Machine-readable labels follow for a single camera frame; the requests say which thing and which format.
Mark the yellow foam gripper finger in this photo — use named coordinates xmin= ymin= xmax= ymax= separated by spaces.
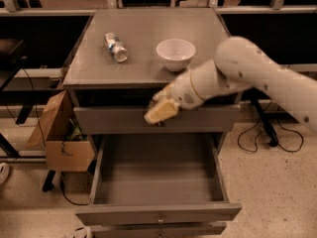
xmin=153 ymin=84 xmax=171 ymax=101
xmin=144 ymin=97 xmax=180 ymax=125

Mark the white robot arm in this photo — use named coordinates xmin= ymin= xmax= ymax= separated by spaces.
xmin=144 ymin=37 xmax=317 ymax=133

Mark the grey top drawer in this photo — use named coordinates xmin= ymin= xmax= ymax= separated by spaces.
xmin=73 ymin=104 xmax=240 ymax=135

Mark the grey drawer cabinet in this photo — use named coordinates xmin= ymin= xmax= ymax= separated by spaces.
xmin=61 ymin=7 xmax=252 ymax=238

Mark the grey open middle drawer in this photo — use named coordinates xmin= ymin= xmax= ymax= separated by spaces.
xmin=77 ymin=133 xmax=242 ymax=226

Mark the grey bottom drawer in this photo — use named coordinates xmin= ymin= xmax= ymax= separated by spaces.
xmin=92 ymin=222 xmax=227 ymax=238

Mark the white ceramic bowl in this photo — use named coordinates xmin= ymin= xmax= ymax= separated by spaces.
xmin=156 ymin=39 xmax=196 ymax=71

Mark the clear plastic water bottle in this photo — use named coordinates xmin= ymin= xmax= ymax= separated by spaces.
xmin=104 ymin=33 xmax=129 ymax=62

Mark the brown cardboard box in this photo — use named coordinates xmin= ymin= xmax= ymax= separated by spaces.
xmin=26 ymin=90 xmax=95 ymax=172

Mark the black table left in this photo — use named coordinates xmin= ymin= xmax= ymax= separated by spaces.
xmin=0 ymin=38 xmax=28 ymax=159

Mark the white shoe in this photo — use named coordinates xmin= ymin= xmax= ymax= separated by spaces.
xmin=0 ymin=163 xmax=10 ymax=184

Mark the black floor cable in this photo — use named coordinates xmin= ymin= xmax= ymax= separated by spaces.
xmin=237 ymin=97 xmax=305 ymax=154

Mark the black cable left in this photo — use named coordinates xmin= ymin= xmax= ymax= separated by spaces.
xmin=20 ymin=67 xmax=89 ymax=207

